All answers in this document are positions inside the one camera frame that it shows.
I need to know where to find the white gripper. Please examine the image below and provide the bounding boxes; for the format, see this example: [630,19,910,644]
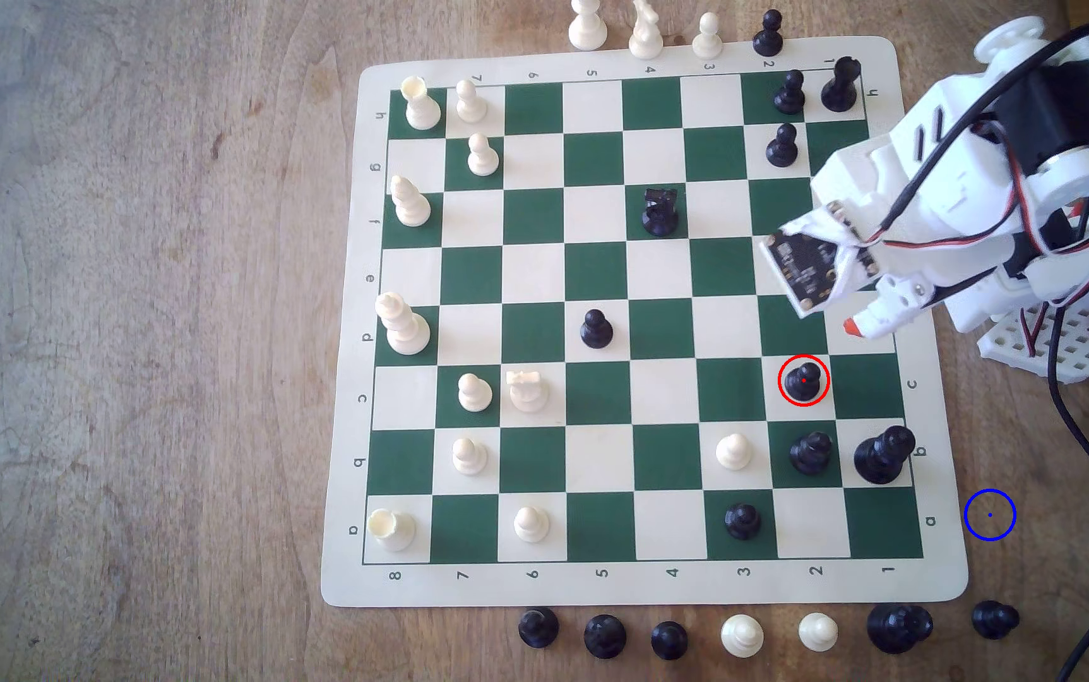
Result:
[812,90,1030,340]

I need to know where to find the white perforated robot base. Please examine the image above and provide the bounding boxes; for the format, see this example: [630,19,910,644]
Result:
[978,303,1089,383]

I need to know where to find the black king chess piece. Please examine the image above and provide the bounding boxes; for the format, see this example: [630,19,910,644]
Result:
[853,425,917,486]

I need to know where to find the black rook chess piece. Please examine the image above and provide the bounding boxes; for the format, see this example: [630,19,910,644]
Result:
[821,56,862,113]

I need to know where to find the green and cream chess mat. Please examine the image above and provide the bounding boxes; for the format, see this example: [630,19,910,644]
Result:
[319,36,970,608]

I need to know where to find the black knight chess piece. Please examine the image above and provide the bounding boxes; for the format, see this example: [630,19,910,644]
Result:
[641,186,681,238]

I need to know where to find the black queen chess piece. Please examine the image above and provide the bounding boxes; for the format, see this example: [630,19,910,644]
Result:
[866,603,934,655]

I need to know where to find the white knight chess piece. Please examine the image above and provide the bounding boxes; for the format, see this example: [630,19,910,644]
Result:
[628,0,665,61]

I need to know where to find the white rook chess piece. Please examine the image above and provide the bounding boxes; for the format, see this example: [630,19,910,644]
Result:
[506,369,550,414]
[366,508,417,553]
[399,76,443,132]

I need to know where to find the white bishop chess piece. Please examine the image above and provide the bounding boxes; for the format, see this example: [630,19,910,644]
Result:
[389,174,432,229]
[569,0,610,51]

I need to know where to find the black pawn lower right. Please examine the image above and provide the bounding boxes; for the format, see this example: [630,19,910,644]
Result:
[788,432,835,477]

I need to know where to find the white queen left column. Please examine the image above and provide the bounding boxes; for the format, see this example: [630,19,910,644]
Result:
[374,292,432,357]

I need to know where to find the taped camera circuit board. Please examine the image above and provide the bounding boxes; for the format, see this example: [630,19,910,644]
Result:
[760,203,886,316]

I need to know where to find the black camera cable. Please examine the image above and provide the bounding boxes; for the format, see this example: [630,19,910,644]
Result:
[871,19,1089,238]

